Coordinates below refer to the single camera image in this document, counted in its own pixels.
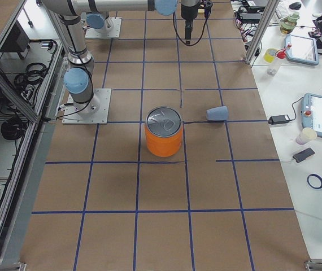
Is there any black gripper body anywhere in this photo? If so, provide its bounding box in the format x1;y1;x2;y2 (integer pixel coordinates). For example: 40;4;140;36
181;12;196;32

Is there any light blue plastic cup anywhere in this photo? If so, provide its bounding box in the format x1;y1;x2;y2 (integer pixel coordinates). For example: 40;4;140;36
206;106;229;121

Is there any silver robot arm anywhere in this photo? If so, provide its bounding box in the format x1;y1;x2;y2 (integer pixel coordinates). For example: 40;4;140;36
43;1;177;119

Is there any white paper cup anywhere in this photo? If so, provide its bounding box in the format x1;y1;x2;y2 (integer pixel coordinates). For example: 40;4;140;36
295;128;317;145

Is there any yellow tape roll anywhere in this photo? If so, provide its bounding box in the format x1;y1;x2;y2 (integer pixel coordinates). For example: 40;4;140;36
263;48;278;63

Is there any red cap squeeze bottle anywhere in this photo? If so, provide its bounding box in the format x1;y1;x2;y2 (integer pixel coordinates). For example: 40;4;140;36
267;49;286;76

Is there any green glass jar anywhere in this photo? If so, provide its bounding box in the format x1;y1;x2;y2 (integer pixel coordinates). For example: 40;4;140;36
279;12;299;34

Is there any orange cylindrical bin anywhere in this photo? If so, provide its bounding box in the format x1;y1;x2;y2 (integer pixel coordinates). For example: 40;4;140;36
145;107;183;158

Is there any far teach pendant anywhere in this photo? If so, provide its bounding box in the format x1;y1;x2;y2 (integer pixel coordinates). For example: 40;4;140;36
284;34;319;65

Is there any black power adapter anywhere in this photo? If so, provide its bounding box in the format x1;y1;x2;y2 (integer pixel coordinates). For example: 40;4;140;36
268;115;291;125

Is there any black smartphone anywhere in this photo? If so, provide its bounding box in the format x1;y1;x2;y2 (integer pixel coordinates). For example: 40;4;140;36
293;147;315;163

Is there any aluminium frame post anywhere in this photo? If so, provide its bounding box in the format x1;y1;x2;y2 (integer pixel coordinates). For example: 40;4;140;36
244;0;279;64

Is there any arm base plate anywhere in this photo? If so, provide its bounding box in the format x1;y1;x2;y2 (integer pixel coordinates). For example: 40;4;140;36
85;17;122;40
62;88;112;125

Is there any blue tape ring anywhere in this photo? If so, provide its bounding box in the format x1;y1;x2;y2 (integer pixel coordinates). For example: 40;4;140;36
307;174;322;190

